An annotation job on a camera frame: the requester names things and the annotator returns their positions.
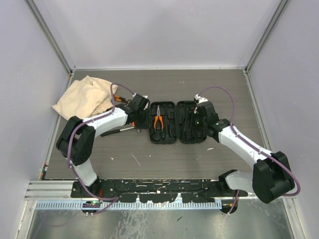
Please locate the beige cloth drawstring bag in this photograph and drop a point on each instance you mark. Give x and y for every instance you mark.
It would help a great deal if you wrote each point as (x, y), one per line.
(85, 98)

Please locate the white slotted cable duct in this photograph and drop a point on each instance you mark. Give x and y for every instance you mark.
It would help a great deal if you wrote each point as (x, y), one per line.
(93, 205)

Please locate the black plastic tool case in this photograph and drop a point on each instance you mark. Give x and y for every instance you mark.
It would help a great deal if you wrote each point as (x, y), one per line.
(178, 122)

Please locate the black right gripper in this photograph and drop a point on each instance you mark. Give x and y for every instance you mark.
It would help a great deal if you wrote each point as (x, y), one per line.
(196, 113)

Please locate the black handle claw hammer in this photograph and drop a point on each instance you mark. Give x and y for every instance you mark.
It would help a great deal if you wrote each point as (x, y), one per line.
(115, 131)

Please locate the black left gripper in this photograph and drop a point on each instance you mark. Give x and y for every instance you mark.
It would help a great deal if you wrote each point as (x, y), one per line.
(145, 124)

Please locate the orange black needle nose pliers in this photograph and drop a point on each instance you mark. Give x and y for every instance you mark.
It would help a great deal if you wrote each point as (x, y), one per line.
(158, 118)

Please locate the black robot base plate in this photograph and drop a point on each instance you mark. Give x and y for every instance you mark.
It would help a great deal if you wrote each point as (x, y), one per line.
(160, 191)

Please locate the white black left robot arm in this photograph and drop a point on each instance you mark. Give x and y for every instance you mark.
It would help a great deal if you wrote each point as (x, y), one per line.
(77, 138)

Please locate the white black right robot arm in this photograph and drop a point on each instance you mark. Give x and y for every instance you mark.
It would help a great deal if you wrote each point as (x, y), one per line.
(271, 176)

